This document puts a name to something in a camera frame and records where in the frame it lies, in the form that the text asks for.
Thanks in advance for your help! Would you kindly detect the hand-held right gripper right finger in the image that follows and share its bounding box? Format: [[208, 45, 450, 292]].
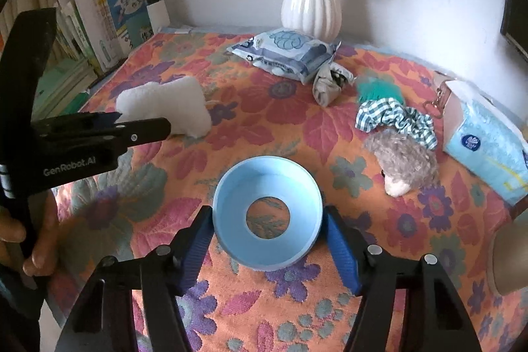
[[324, 205, 480, 352]]

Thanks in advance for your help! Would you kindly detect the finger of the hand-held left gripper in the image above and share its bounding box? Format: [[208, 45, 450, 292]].
[[104, 117, 172, 149], [32, 111, 124, 135]]

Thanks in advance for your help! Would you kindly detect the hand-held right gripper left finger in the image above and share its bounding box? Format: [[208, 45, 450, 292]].
[[55, 205, 214, 352]]

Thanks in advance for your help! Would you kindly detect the white fluffy plush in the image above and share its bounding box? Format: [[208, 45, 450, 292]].
[[115, 75, 214, 139]]

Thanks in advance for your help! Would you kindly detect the light blue plastic ring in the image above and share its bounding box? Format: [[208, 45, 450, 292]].
[[212, 156, 324, 271]]

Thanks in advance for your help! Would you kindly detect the person's left hand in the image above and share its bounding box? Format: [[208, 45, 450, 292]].
[[0, 189, 61, 277]]

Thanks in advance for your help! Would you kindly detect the row of books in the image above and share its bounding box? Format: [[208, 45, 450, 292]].
[[31, 1, 100, 118]]

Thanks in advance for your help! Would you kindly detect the brown hedgehog plush toy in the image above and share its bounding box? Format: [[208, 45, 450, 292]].
[[362, 130, 440, 198]]

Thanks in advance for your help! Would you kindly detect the blue cover workbook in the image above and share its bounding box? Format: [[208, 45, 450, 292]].
[[101, 0, 156, 61]]

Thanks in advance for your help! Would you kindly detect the floral blanket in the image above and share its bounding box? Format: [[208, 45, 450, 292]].
[[49, 26, 528, 352]]

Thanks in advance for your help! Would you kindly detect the blue checked fabric scrunchie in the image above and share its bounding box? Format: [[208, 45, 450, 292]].
[[355, 98, 438, 150]]

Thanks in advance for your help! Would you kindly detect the blue white tissue pack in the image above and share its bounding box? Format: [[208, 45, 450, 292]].
[[225, 27, 343, 86]]

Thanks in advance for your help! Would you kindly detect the beige rounded object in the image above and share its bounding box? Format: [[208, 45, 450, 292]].
[[486, 209, 528, 297]]

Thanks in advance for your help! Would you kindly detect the grey-blue bunched cloth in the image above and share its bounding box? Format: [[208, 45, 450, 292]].
[[311, 61, 355, 108]]

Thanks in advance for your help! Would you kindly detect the light blue tissue box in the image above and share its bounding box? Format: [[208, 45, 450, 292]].
[[442, 79, 528, 207]]

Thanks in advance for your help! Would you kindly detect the metal key clasp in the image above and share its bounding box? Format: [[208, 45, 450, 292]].
[[422, 81, 450, 118]]

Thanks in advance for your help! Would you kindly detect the dark picture frame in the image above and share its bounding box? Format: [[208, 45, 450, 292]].
[[499, 0, 528, 62]]

